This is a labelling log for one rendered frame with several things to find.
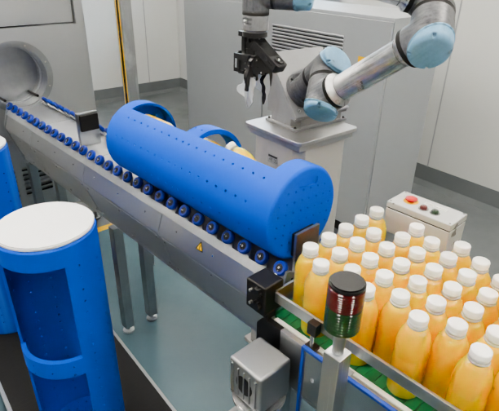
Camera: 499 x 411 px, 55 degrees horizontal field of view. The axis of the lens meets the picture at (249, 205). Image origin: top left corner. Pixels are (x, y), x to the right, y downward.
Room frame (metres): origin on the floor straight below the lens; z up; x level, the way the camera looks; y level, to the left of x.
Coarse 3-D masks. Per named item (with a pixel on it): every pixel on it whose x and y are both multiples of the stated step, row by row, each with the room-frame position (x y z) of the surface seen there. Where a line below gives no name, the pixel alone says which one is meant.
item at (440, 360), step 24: (456, 264) 0.96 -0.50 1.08; (408, 288) 0.86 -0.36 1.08; (432, 288) 0.89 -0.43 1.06; (384, 312) 0.81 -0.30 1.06; (408, 312) 0.80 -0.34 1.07; (432, 312) 0.78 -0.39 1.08; (456, 312) 0.81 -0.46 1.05; (384, 336) 0.79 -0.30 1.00; (408, 336) 0.73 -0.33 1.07; (432, 336) 0.76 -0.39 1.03; (456, 336) 0.71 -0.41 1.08; (480, 336) 0.75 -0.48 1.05; (408, 360) 0.71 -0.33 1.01; (432, 360) 0.72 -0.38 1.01; (456, 360) 0.69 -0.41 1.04; (432, 384) 0.70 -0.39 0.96; (456, 384) 0.64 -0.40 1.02; (480, 384) 0.62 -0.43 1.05; (480, 408) 0.62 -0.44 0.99
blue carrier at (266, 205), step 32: (128, 128) 1.64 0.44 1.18; (160, 128) 1.55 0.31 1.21; (192, 128) 1.50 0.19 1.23; (128, 160) 1.60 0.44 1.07; (160, 160) 1.46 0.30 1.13; (192, 160) 1.36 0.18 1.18; (224, 160) 1.29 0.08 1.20; (192, 192) 1.32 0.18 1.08; (224, 192) 1.22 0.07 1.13; (256, 192) 1.15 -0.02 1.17; (288, 192) 1.13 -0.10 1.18; (320, 192) 1.23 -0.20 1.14; (224, 224) 1.24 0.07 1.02; (256, 224) 1.11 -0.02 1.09; (288, 224) 1.14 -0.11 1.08; (320, 224) 1.24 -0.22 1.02; (288, 256) 1.14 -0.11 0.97
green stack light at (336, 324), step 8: (328, 312) 0.63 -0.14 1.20; (360, 312) 0.63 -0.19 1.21; (328, 320) 0.63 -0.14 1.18; (336, 320) 0.62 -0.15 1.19; (344, 320) 0.62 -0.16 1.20; (352, 320) 0.62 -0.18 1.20; (360, 320) 0.63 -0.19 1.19; (328, 328) 0.63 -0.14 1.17; (336, 328) 0.62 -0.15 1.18; (344, 328) 0.62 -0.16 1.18; (352, 328) 0.62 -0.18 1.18; (336, 336) 0.62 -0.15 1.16; (344, 336) 0.61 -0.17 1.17; (352, 336) 0.62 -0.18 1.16
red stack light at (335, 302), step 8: (328, 288) 0.64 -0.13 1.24; (328, 296) 0.64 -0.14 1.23; (336, 296) 0.62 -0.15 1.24; (344, 296) 0.62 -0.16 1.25; (352, 296) 0.62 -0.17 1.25; (360, 296) 0.62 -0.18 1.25; (328, 304) 0.64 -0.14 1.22; (336, 304) 0.62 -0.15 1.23; (344, 304) 0.62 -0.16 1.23; (352, 304) 0.62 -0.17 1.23; (360, 304) 0.62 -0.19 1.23; (336, 312) 0.62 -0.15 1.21; (344, 312) 0.62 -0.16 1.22; (352, 312) 0.62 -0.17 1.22
